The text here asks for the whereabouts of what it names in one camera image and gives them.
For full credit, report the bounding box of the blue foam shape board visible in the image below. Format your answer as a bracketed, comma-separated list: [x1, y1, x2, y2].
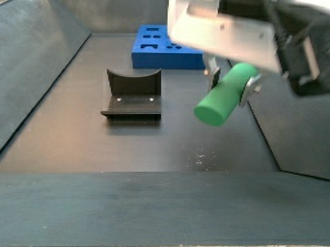
[130, 24, 203, 69]

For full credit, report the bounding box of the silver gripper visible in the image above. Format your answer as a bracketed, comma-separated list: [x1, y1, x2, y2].
[167, 0, 280, 107]

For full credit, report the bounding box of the green oval cylinder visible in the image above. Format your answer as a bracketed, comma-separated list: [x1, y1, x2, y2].
[193, 63, 257, 126]

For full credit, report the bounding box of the black curved fixture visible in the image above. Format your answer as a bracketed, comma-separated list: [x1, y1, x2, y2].
[100, 69, 161, 120]

